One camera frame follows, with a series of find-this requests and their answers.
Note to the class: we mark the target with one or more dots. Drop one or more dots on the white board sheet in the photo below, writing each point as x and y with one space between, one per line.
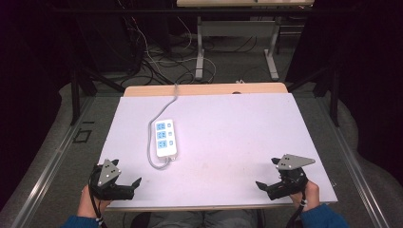
237 142

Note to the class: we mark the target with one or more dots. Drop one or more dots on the metal floor rail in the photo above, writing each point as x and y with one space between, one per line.
355 164
47 167

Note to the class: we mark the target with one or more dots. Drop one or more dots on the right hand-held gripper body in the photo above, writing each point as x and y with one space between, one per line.
290 177

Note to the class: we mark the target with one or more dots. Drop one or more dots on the person's legs grey trousers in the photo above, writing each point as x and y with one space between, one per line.
202 219

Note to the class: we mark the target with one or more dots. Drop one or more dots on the wooden table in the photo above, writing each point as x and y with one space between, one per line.
206 89

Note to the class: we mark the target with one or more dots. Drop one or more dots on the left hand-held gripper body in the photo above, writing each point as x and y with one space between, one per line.
109 175

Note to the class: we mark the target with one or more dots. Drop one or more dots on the person's left hand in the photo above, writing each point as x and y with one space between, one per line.
87 204

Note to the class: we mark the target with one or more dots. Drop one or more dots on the black metal stand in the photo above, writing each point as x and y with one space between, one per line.
329 88
79 91

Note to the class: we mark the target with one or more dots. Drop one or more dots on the black square floor frame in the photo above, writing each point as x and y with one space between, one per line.
82 136

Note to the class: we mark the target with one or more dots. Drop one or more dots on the white power strip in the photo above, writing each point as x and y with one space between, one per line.
165 138

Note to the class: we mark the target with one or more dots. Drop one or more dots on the grey metal frame desk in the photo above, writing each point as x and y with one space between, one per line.
236 28

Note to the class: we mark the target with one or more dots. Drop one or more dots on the person's right hand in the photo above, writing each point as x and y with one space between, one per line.
309 194

